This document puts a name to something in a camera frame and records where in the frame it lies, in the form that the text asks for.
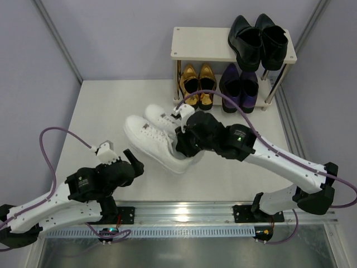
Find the white sneaker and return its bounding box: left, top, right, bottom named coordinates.
left=124, top=115, right=195, bottom=174
left=144, top=104, right=181, bottom=135

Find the gold loafer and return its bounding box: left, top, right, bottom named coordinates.
left=199, top=63, right=216, bottom=111
left=179, top=64, right=199, bottom=109

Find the purple loafer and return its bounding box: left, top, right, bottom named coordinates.
left=239, top=71, right=259, bottom=114
left=219, top=63, right=241, bottom=106

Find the black patent loafer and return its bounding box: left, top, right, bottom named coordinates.
left=255, top=13, right=288, bottom=71
left=228, top=15, right=262, bottom=72

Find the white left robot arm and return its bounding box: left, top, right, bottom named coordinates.
left=1, top=149, right=144, bottom=250

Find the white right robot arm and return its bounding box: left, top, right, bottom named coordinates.
left=173, top=110, right=338, bottom=222

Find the white two-tier shoe shelf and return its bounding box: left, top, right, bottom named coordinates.
left=171, top=27, right=297, bottom=111

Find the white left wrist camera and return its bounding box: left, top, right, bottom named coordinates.
left=90, top=140, right=119, bottom=165

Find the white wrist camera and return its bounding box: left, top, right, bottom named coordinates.
left=171, top=104, right=195, bottom=133
left=90, top=140, right=119, bottom=165

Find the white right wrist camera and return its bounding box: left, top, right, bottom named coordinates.
left=171, top=104, right=195, bottom=133

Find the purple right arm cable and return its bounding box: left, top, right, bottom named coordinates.
left=175, top=90, right=357, bottom=246

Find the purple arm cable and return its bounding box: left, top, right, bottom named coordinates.
left=0, top=127, right=133, bottom=249
left=175, top=90, right=357, bottom=246

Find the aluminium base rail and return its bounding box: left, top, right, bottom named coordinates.
left=116, top=201, right=338, bottom=226

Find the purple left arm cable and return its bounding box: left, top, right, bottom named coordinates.
left=0, top=127, right=133, bottom=249

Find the grey slotted cable duct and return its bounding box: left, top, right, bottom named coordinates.
left=46, top=226, right=255, bottom=239

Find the left corner aluminium post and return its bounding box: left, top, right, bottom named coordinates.
left=31, top=0, right=84, bottom=84

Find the corner aluminium post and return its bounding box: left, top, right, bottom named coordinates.
left=31, top=0, right=84, bottom=84
left=295, top=0, right=331, bottom=54

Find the right corner aluminium post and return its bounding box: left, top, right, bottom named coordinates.
left=295, top=0, right=331, bottom=54

